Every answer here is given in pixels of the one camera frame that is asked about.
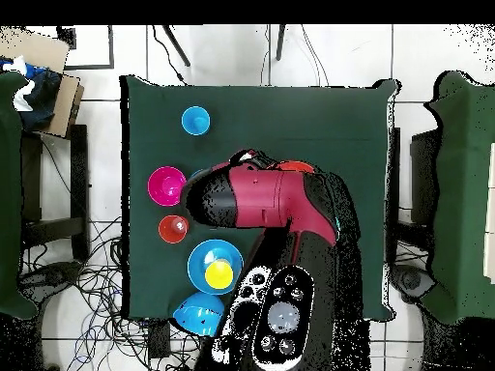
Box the large orange plastic bowl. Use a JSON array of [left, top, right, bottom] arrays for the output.
[[276, 159, 316, 175]]

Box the black equipment base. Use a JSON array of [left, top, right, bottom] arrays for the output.
[[390, 264, 436, 304], [18, 260, 84, 299]]

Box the black cable tangle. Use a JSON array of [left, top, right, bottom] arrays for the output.
[[22, 215, 202, 371]]

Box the black tripod leg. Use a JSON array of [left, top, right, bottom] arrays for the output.
[[275, 24, 286, 62], [161, 24, 191, 68]]

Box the black floor frame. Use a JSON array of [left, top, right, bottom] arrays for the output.
[[57, 24, 115, 71]]

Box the brown cardboard box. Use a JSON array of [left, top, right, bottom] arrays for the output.
[[0, 28, 85, 138]]

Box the black stool frame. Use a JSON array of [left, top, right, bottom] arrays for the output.
[[20, 123, 90, 264]]

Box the large blue plastic bowl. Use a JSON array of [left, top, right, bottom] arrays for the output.
[[187, 239, 246, 296], [172, 291, 226, 337]]

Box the black floor power box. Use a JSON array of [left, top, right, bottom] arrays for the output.
[[148, 320, 172, 359]]

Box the dark green tablecloth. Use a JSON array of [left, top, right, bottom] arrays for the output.
[[120, 74, 399, 324]]

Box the green cloth side table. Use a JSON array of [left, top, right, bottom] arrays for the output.
[[0, 71, 40, 320], [424, 71, 495, 326]]

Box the orange plastic cup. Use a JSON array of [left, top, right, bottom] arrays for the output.
[[158, 214, 190, 245]]

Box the light blue plastic cup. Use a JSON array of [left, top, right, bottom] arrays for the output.
[[180, 105, 212, 137]]

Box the yellow plastic cup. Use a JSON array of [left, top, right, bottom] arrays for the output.
[[204, 260, 235, 290]]

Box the blue and white cloth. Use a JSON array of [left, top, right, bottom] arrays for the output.
[[0, 55, 63, 132]]

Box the pink plastic bowl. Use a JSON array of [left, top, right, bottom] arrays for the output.
[[147, 165, 189, 208]]

